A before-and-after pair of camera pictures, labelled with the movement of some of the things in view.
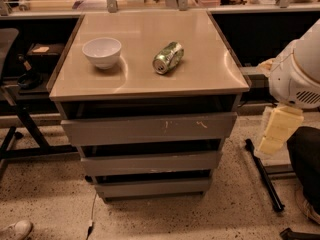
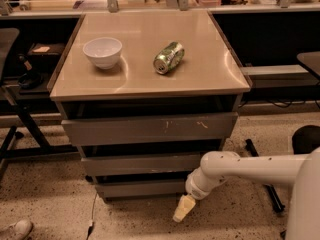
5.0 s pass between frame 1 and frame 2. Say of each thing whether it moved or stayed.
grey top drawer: stayed
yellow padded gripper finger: moved
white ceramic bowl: stayed
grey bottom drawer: stayed
